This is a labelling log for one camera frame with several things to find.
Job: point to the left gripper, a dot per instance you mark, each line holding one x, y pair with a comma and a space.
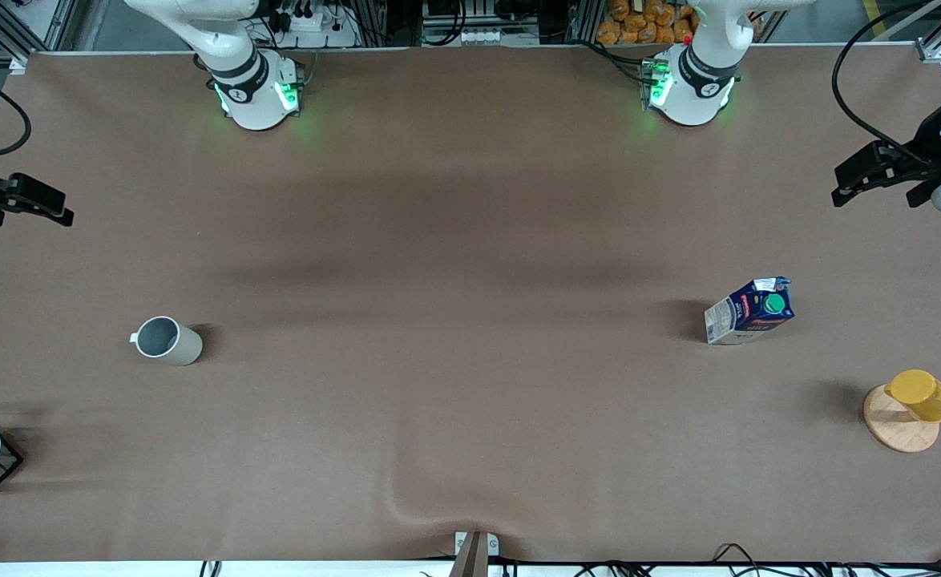
930, 141

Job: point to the blue milk carton green cap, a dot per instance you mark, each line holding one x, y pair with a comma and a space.
747, 314

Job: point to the grey mug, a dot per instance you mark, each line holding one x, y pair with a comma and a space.
178, 344

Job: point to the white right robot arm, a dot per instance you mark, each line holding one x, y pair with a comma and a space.
254, 96

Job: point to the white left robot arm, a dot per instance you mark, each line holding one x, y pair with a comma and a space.
691, 88

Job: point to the yellow cup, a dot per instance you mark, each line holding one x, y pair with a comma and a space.
923, 397

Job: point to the wooden mug stand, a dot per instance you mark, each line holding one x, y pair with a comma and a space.
899, 434

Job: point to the white power strip with plugs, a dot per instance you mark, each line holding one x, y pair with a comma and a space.
314, 28

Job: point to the white empty power strip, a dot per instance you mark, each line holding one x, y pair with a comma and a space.
498, 36

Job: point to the brown table cover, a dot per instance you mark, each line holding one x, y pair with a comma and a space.
470, 240

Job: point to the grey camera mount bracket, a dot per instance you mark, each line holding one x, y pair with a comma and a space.
476, 553

